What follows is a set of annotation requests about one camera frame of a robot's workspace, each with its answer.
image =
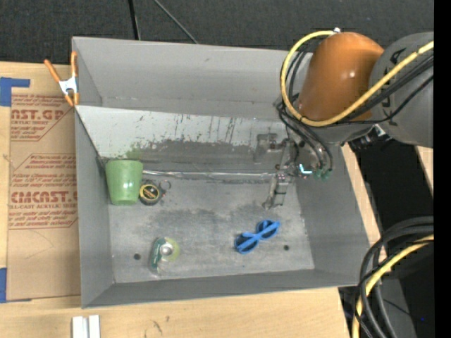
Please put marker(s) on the black and yellow tape measure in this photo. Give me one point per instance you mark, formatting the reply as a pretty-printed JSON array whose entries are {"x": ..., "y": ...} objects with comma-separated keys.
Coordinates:
[{"x": 149, "y": 193}]

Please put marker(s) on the blue sunglasses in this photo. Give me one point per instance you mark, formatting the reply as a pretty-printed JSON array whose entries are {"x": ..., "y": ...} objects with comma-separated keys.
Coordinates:
[{"x": 255, "y": 237}]

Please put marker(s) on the grey metal bin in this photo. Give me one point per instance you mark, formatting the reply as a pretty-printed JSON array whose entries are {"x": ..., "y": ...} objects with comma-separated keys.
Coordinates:
[{"x": 218, "y": 220}]

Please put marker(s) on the brown cardboard board red print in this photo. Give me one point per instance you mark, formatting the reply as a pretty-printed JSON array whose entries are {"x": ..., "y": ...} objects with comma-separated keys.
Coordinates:
[{"x": 38, "y": 174}]

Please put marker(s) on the black cylinder on white bracket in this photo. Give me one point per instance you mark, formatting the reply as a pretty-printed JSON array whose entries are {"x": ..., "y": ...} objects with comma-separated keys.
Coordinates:
[{"x": 366, "y": 140}]

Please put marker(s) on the green plastic cup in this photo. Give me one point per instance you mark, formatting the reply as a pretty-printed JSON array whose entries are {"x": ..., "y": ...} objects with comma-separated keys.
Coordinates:
[{"x": 123, "y": 183}]

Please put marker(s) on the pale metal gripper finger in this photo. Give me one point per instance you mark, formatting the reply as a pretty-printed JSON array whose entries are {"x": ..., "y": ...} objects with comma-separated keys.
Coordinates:
[
  {"x": 273, "y": 195},
  {"x": 285, "y": 190}
]

